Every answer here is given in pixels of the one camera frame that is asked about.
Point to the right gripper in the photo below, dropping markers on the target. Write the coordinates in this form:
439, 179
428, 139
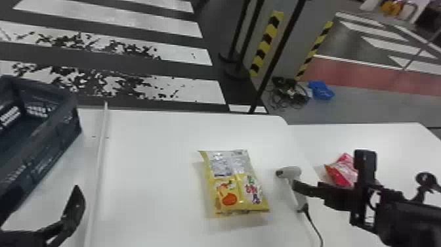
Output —
346, 198

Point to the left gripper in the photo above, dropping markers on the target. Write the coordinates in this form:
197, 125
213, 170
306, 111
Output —
19, 239

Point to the hand scanner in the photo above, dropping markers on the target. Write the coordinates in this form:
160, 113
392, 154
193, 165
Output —
289, 171

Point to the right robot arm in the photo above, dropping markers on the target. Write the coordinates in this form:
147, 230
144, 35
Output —
410, 220

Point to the red snack packet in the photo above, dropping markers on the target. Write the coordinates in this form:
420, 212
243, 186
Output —
341, 170

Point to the dark blue crate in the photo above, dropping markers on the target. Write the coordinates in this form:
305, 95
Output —
38, 145

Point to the yellow snack packet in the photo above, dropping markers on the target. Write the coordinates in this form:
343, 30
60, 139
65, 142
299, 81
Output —
234, 186

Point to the blue bag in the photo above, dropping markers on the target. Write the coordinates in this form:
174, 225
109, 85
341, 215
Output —
320, 89

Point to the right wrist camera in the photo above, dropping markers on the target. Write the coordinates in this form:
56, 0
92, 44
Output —
365, 163

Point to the yellow black striped post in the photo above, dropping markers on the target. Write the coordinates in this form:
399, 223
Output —
314, 50
265, 43

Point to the black post on round foot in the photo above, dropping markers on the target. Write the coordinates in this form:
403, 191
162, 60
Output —
237, 62

